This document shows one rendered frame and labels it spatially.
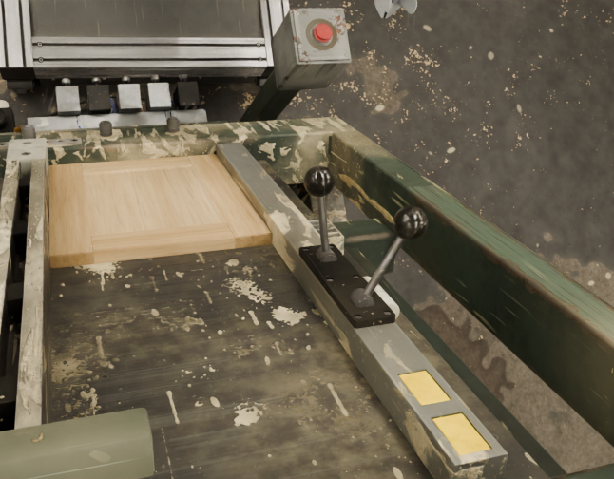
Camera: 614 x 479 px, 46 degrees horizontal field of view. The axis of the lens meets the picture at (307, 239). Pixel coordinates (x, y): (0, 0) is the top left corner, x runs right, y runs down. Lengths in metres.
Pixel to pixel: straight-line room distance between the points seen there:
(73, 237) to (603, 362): 0.71
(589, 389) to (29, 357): 0.58
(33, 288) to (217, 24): 1.56
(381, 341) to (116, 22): 1.64
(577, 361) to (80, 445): 0.66
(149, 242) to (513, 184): 1.91
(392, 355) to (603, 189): 2.30
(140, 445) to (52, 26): 1.99
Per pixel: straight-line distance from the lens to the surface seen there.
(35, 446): 0.29
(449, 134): 2.66
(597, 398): 0.85
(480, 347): 2.61
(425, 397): 0.69
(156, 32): 2.24
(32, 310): 0.78
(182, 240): 1.04
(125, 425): 0.29
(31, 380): 0.67
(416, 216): 0.78
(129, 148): 1.40
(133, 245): 1.03
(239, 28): 2.28
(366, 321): 0.78
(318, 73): 1.56
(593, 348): 0.83
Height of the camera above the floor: 2.26
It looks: 72 degrees down
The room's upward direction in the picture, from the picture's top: 66 degrees clockwise
